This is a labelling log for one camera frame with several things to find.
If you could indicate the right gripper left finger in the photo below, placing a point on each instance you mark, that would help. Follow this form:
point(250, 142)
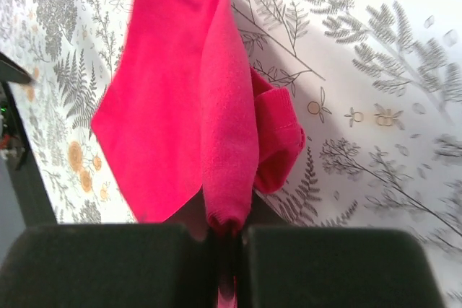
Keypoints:
point(108, 265)

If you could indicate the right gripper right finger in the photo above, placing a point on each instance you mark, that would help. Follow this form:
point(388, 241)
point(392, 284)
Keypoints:
point(289, 266)

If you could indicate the pink t shirt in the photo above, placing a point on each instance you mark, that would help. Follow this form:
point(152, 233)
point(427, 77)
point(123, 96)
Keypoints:
point(186, 113)

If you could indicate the floral table mat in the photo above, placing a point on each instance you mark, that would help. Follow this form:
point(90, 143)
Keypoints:
point(375, 83)

